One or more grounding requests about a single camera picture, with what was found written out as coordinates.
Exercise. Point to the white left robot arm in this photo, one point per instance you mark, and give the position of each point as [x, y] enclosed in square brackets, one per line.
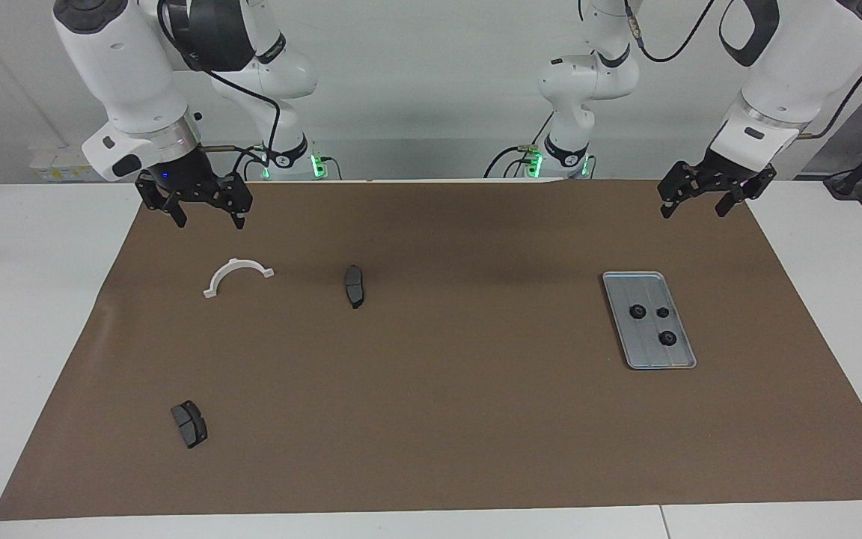
[798, 67]

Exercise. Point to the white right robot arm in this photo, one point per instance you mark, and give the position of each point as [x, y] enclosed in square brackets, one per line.
[124, 67]

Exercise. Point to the large black bearing gear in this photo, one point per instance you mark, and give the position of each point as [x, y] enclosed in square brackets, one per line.
[637, 311]
[668, 337]

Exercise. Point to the white power socket box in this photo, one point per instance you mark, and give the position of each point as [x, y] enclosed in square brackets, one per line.
[64, 163]

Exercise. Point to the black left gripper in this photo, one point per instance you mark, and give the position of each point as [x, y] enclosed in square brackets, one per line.
[723, 176]

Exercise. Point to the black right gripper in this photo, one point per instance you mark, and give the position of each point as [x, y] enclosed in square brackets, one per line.
[191, 176]

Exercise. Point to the silver metal tray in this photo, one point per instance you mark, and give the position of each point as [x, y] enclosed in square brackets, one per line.
[640, 352]

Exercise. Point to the dark grey brake pad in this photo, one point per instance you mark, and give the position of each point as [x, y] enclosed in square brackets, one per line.
[354, 286]
[190, 425]

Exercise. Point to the brown table mat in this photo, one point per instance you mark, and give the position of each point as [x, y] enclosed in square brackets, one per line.
[431, 412]

